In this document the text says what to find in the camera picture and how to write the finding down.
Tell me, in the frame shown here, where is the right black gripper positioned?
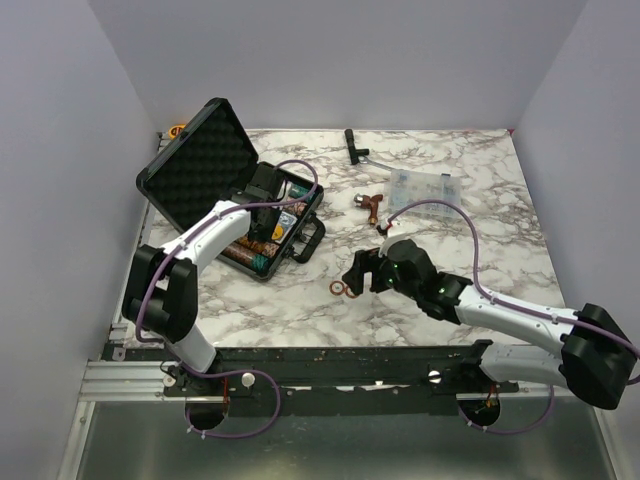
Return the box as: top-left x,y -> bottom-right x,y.
342,246 -> 421,301

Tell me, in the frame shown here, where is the clear plastic organizer box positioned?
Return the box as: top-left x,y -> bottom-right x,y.
387,169 -> 462,219

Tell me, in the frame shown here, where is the blue card deck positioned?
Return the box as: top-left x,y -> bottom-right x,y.
278,211 -> 298,238

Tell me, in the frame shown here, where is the black T-handle wrench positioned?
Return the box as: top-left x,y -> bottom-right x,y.
344,129 -> 393,172

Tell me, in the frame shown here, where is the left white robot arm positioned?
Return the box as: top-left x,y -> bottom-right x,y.
121,164 -> 285,395

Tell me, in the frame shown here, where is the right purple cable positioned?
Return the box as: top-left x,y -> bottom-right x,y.
377,199 -> 640,435

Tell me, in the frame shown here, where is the orange poker chip left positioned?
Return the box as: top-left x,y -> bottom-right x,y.
329,280 -> 345,296

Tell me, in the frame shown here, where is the brown copper tool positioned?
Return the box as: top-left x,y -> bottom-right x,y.
354,194 -> 384,225

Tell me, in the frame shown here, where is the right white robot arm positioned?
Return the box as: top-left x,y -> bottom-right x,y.
342,239 -> 637,410

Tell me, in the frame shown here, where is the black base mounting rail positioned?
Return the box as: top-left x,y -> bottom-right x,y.
100,341 -> 518,427

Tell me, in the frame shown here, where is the yellow dealer button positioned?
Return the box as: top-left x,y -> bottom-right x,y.
271,225 -> 284,242

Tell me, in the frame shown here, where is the purple cable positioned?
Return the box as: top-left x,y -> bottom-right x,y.
136,159 -> 320,441
377,199 -> 640,435

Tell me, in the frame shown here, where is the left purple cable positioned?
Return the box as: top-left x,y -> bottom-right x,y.
136,159 -> 320,441

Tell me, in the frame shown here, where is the aluminium extrusion rail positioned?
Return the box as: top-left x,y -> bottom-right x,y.
79,361 -> 165,402

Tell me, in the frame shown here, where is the black poker chip case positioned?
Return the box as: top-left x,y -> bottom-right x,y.
136,98 -> 325,281

